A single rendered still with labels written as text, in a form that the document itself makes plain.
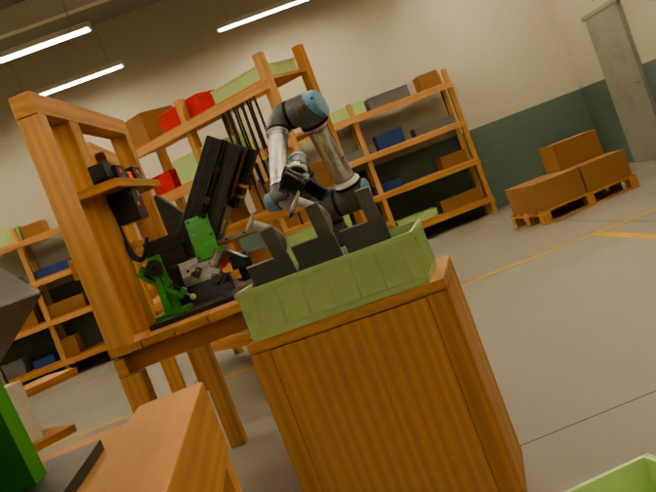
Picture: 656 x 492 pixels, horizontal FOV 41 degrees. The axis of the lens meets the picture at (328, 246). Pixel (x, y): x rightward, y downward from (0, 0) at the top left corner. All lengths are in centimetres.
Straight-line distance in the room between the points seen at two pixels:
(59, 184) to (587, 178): 715
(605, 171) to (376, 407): 736
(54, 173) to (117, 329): 66
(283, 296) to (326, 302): 14
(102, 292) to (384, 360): 127
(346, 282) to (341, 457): 58
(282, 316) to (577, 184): 721
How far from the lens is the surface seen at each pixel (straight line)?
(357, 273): 274
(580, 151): 1025
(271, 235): 283
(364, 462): 290
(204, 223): 409
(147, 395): 357
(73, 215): 354
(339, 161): 345
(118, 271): 391
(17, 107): 361
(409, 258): 271
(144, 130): 788
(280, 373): 285
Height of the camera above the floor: 117
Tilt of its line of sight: 3 degrees down
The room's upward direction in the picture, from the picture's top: 21 degrees counter-clockwise
